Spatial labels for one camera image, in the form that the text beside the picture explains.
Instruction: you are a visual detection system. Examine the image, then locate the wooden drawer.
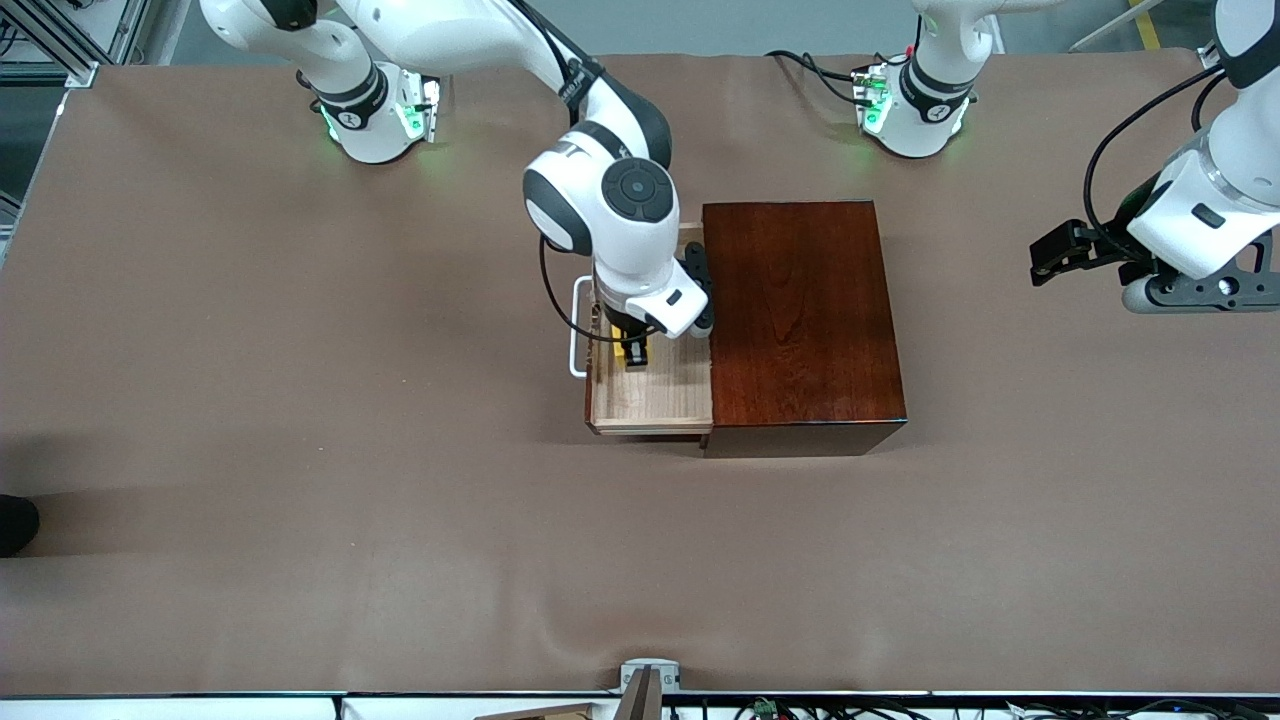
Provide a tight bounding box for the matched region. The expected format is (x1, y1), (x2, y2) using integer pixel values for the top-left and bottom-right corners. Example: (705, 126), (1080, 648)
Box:
(584, 222), (715, 438)

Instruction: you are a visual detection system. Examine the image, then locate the dark wooden cabinet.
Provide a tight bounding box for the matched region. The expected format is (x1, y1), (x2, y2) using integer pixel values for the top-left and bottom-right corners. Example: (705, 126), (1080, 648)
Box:
(700, 199), (909, 460)

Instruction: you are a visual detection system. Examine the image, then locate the taupe table cover cloth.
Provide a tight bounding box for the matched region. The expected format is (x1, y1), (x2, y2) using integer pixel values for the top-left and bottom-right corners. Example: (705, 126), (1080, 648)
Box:
(0, 50), (1280, 697)

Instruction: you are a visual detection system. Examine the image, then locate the brown cardboard piece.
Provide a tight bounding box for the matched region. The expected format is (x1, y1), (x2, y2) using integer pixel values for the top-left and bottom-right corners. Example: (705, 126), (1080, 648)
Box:
(475, 702), (601, 720)

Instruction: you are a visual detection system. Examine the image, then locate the black rounded object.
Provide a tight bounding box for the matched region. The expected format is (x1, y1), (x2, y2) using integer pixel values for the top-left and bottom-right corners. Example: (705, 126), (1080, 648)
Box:
(0, 494), (41, 558)

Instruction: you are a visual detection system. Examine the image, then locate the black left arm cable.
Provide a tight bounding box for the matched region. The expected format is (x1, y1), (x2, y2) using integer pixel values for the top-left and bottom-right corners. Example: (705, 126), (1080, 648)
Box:
(1083, 65), (1231, 251)

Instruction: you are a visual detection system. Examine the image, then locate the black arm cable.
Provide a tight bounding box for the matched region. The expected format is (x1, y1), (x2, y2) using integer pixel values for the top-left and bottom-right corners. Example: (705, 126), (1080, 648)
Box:
(505, 0), (666, 346)
(1083, 65), (1231, 251)

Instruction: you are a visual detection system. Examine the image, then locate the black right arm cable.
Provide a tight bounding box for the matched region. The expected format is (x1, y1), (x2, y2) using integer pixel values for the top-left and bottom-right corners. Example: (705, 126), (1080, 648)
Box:
(505, 0), (666, 346)

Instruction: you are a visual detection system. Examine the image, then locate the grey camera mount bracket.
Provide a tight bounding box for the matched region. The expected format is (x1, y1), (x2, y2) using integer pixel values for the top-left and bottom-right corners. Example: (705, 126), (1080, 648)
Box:
(615, 657), (683, 720)

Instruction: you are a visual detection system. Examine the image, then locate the black base cable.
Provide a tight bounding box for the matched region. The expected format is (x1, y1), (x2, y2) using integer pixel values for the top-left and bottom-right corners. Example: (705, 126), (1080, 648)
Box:
(765, 45), (906, 109)

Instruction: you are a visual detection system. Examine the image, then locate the black cable bundle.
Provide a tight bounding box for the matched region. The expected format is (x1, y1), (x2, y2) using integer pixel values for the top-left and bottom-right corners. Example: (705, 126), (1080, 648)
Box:
(665, 696), (1280, 720)

